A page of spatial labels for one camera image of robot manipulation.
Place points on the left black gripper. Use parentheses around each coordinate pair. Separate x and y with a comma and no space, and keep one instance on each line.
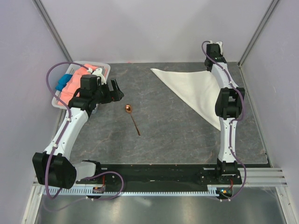
(114,95)

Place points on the copper spoon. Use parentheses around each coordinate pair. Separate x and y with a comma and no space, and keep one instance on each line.
(128,109)

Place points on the white cloth napkin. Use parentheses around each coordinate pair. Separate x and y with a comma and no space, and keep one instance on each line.
(199,90)

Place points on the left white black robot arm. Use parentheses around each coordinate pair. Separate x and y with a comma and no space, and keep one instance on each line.
(52,166)

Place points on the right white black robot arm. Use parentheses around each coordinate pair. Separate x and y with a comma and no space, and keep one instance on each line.
(229,109)

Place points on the white plastic basket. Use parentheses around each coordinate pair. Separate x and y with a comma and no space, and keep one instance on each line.
(71,70)

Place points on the pink cloth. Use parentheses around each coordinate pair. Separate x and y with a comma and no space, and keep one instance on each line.
(74,83)

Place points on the blue cloth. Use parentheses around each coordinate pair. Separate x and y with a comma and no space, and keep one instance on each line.
(63,81)

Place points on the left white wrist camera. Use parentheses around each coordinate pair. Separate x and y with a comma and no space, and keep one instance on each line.
(98,72)

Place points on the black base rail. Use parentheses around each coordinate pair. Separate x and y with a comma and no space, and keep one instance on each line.
(191,174)

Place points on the left aluminium frame post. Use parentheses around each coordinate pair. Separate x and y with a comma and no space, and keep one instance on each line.
(50,25)

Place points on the aluminium frame post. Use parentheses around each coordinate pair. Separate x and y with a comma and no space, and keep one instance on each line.
(50,25)
(258,31)

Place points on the white slotted cable duct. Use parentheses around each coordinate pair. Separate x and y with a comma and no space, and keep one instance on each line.
(151,189)

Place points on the right aluminium frame post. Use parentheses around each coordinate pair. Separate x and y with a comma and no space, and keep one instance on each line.
(258,31)

